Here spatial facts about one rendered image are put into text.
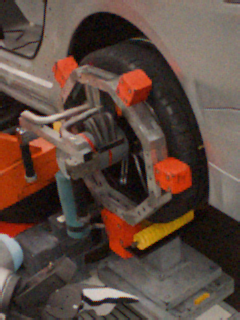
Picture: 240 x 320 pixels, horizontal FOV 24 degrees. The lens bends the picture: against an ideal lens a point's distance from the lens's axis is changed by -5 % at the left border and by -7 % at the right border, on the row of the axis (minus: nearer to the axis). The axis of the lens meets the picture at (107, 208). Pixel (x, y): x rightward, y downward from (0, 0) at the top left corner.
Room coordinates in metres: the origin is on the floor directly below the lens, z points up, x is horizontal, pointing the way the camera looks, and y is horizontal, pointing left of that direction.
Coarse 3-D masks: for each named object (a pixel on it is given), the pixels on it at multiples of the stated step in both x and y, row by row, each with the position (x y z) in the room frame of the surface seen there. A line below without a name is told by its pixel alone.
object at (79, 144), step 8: (96, 88) 1.69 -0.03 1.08; (96, 96) 1.70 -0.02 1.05; (96, 104) 1.70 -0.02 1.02; (88, 112) 1.67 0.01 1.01; (96, 112) 1.68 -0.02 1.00; (72, 120) 1.63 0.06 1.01; (80, 120) 1.64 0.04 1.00; (64, 128) 1.58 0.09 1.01; (64, 136) 1.53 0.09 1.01; (72, 136) 1.51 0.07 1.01; (72, 144) 1.49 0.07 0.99; (80, 144) 1.47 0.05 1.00
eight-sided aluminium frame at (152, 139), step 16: (80, 80) 1.79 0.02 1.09; (96, 80) 1.70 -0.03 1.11; (112, 80) 1.65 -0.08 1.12; (64, 96) 1.90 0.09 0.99; (112, 96) 1.63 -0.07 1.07; (128, 112) 1.57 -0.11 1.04; (144, 112) 1.57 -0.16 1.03; (80, 128) 1.95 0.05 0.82; (144, 128) 1.52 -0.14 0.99; (160, 128) 1.54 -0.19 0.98; (144, 144) 1.51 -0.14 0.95; (160, 144) 1.51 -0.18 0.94; (144, 160) 1.52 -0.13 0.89; (160, 160) 1.53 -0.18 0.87; (96, 176) 1.88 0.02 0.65; (96, 192) 1.81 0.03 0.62; (112, 192) 1.80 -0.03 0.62; (160, 192) 1.50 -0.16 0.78; (112, 208) 1.73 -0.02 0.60; (128, 208) 1.72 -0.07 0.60; (144, 208) 1.56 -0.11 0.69
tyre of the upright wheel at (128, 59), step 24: (120, 48) 1.80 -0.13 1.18; (144, 48) 1.77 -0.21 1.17; (120, 72) 1.72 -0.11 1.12; (144, 72) 1.64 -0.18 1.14; (168, 72) 1.66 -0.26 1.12; (168, 96) 1.57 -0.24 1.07; (168, 120) 1.53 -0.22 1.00; (192, 120) 1.54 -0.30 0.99; (192, 144) 1.51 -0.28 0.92; (192, 168) 1.49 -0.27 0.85; (120, 192) 1.83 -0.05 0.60; (192, 192) 1.51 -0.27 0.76; (168, 216) 1.59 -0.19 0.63
